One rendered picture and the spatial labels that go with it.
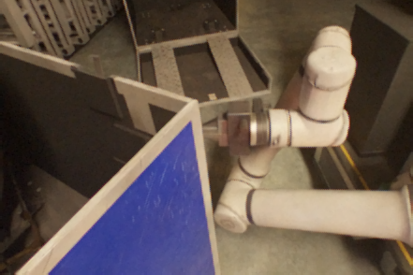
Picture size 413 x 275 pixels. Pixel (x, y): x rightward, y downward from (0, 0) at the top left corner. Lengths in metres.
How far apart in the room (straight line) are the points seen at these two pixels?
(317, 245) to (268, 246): 0.21
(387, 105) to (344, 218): 0.48
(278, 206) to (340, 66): 0.48
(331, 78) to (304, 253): 0.96
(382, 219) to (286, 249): 0.63
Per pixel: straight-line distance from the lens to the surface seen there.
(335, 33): 0.70
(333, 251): 1.40
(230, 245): 1.34
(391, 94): 1.12
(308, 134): 0.61
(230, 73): 2.22
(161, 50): 2.49
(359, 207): 0.82
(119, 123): 0.65
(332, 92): 0.55
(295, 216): 0.86
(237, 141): 0.63
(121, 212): 0.40
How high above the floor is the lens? 1.22
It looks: 41 degrees down
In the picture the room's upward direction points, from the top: 6 degrees counter-clockwise
